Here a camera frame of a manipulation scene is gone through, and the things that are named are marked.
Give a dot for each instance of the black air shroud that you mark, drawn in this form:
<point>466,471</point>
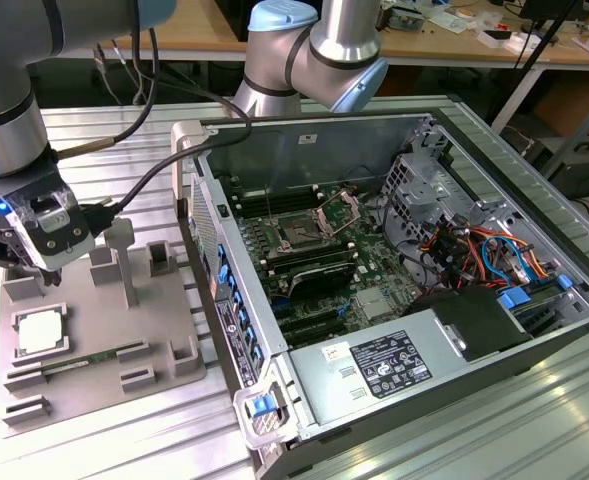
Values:
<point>474,320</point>

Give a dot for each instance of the small white box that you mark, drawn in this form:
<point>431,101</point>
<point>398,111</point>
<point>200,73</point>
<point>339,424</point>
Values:
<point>514,42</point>

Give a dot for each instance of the grey power supply unit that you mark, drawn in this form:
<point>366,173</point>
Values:
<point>324,390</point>

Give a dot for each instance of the wooden desk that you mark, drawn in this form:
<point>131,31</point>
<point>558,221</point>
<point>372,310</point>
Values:
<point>424,45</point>

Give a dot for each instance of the metal electronics box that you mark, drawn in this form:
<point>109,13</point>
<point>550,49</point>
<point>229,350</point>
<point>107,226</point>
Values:
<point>404,17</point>

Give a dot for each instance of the green RAM stick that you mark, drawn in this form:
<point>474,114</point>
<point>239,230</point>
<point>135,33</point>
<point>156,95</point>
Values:
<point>84,361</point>

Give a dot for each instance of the blue case latch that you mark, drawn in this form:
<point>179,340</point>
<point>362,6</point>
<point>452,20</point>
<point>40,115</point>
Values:
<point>262,405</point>

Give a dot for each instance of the grey parts rack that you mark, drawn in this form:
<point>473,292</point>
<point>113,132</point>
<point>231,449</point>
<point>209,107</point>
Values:
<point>99,320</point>

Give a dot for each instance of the silver chipset heatsink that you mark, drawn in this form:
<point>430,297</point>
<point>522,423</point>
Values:
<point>374,305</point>

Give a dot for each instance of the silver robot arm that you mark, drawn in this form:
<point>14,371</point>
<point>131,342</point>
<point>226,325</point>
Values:
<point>344,45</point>

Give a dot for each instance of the blue disk carrier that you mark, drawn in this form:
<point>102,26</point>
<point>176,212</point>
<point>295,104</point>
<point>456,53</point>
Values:
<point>514,299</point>

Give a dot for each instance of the black equipment box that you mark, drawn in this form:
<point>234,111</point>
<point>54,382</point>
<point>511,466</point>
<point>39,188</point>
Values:
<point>584,170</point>

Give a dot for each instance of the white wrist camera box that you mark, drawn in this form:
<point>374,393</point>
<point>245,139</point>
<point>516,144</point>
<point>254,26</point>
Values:
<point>61,257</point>

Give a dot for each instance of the black expansion slot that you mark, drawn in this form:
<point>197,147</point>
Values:
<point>314,334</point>
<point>309,318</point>

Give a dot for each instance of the black graphics card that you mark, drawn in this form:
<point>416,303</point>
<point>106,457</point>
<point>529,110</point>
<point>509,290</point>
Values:
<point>324,280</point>

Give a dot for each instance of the silver CPU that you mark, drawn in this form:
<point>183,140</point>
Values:
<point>41,332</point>

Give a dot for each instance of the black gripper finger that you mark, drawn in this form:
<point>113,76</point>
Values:
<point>58,278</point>
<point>4,250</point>

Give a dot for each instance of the silver drive cage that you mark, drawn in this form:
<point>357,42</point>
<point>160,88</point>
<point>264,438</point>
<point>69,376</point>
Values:
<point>424,195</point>

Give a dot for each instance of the green motherboard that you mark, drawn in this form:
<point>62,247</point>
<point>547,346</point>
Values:
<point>374,270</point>

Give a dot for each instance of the CPU socket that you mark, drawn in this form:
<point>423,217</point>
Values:
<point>299,232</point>

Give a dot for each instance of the open PC case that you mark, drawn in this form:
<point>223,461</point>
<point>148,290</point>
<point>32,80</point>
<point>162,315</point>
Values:
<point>274,150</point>

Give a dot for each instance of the brown cardboard box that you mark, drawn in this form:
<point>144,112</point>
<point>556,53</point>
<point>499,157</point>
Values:
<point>574,105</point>

